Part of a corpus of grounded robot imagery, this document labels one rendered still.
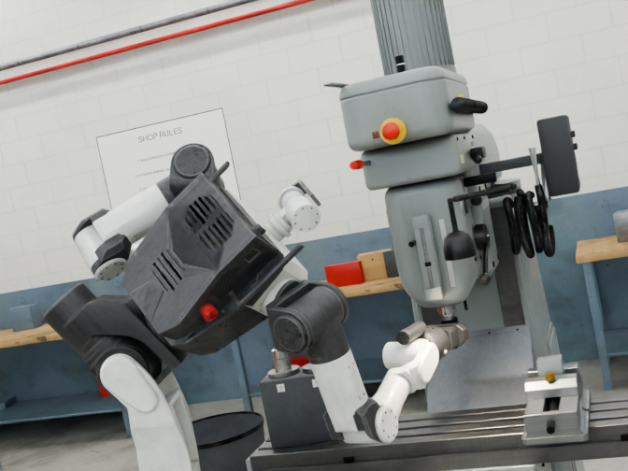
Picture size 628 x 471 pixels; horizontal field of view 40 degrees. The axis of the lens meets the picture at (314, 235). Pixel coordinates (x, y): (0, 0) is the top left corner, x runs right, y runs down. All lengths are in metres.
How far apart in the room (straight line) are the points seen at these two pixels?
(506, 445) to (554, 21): 4.56
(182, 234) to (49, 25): 6.13
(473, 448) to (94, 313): 0.99
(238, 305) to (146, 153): 5.60
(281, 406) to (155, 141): 5.06
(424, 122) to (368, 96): 0.15
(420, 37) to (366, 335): 4.60
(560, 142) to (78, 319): 1.31
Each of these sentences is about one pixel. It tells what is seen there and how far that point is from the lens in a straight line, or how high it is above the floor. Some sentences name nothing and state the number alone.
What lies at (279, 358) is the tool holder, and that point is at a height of 1.22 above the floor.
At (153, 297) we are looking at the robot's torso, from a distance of 1.77.
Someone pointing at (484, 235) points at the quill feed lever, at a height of 1.46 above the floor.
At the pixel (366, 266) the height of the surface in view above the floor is 0.98.
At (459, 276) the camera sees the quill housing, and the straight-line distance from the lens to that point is 2.14.
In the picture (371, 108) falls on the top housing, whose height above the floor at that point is 1.82.
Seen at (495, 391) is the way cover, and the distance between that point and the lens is 2.57.
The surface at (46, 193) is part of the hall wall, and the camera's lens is 7.82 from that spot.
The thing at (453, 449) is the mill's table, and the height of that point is 0.96.
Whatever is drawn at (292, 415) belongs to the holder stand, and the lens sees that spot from 2.37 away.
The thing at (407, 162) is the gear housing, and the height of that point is 1.68.
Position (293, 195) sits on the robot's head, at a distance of 1.87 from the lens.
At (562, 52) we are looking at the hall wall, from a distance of 6.39.
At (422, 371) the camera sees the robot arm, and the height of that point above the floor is 1.21.
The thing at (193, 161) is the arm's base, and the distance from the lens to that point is 1.90.
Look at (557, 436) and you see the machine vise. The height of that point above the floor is 1.00.
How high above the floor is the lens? 1.69
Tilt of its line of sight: 4 degrees down
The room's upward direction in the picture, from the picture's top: 11 degrees counter-clockwise
